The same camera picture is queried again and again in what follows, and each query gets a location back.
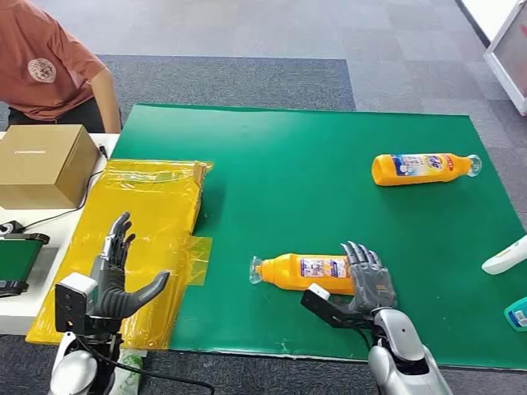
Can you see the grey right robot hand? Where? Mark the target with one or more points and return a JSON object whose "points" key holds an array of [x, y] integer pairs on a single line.
{"points": [[371, 283]]}

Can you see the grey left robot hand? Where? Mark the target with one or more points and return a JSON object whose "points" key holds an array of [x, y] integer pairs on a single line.
{"points": [[111, 297]]}

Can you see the orange detergent bottle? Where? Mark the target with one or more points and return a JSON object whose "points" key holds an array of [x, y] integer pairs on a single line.
{"points": [[411, 170], [288, 271]]}

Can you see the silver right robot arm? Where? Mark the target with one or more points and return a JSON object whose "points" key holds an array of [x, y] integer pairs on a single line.
{"points": [[397, 349]]}

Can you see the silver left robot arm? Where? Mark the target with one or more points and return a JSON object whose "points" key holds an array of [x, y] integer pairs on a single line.
{"points": [[76, 370]]}

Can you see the person's forearm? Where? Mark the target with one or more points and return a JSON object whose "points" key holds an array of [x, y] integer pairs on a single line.
{"points": [[108, 103]]}

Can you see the white plastic bottle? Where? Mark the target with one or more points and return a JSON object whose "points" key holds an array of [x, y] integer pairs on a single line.
{"points": [[506, 259]]}

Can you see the teal bottle with label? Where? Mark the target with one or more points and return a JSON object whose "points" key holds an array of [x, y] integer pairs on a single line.
{"points": [[518, 315]]}

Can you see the white green plastic bag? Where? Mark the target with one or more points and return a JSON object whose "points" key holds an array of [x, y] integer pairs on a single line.
{"points": [[127, 370]]}

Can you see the yellow plastic wrapped box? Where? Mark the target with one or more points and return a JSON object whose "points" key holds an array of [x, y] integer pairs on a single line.
{"points": [[156, 212]]}

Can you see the green table mat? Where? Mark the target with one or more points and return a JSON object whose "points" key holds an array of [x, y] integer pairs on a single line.
{"points": [[309, 191]]}

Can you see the black framed green device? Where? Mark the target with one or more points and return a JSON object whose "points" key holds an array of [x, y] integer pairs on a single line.
{"points": [[18, 261]]}

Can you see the small black grey gadget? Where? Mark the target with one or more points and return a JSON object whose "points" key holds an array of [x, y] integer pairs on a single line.
{"points": [[10, 227]]}

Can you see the brown cardboard box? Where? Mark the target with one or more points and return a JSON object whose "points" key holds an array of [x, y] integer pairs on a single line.
{"points": [[41, 163]]}

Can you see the person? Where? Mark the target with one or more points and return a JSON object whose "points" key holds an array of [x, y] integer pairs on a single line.
{"points": [[41, 60]]}

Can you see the white framed board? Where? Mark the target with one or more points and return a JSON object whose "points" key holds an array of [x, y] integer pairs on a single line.
{"points": [[510, 60]]}

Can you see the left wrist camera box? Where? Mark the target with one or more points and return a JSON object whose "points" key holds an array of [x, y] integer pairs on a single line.
{"points": [[74, 302]]}

